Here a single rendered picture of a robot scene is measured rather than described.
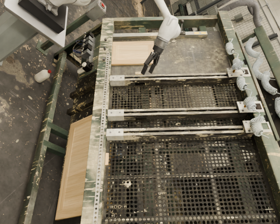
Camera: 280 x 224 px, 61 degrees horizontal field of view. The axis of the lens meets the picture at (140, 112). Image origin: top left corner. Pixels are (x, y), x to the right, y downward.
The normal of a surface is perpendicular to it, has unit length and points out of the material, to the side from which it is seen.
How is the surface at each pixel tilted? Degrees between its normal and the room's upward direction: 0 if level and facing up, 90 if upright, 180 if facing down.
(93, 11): 90
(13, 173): 0
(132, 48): 56
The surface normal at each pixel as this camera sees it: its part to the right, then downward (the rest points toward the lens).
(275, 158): -0.01, -0.56
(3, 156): 0.82, -0.33
